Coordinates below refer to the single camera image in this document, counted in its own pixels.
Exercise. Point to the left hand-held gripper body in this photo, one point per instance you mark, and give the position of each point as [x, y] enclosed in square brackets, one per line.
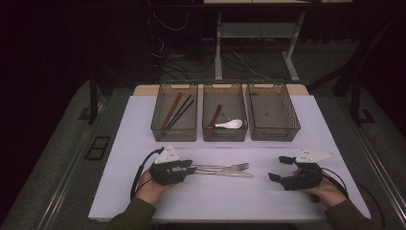
[166, 174]

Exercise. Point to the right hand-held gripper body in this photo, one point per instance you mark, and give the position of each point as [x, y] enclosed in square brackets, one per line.
[306, 179]

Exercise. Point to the silver metal fork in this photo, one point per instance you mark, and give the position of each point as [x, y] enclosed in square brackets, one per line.
[241, 166]
[242, 174]

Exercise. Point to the clear brown plastic basket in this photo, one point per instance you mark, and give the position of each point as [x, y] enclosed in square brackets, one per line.
[271, 111]
[186, 127]
[230, 102]

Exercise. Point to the black chopstick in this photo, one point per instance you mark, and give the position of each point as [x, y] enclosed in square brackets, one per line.
[178, 111]
[179, 116]

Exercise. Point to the brown wooden spoon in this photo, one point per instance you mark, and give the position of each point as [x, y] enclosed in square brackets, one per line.
[217, 113]

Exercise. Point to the white ceramic spoon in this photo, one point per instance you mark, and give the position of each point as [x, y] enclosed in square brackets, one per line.
[234, 123]

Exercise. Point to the person's left hand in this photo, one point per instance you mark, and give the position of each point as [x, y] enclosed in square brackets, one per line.
[150, 190]

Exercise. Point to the person's right hand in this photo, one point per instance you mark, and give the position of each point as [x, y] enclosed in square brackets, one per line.
[330, 193]

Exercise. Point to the white table cover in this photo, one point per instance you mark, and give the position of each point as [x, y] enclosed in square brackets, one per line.
[316, 134]

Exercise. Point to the black metal stand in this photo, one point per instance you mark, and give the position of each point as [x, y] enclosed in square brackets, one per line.
[356, 102]
[93, 96]

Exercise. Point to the metal floor rail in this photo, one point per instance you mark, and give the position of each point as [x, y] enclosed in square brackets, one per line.
[379, 169]
[66, 179]

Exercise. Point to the black floor frame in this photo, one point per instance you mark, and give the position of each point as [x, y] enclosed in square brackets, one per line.
[95, 148]

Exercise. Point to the white desk frame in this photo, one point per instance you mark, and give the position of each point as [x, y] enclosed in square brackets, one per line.
[255, 30]

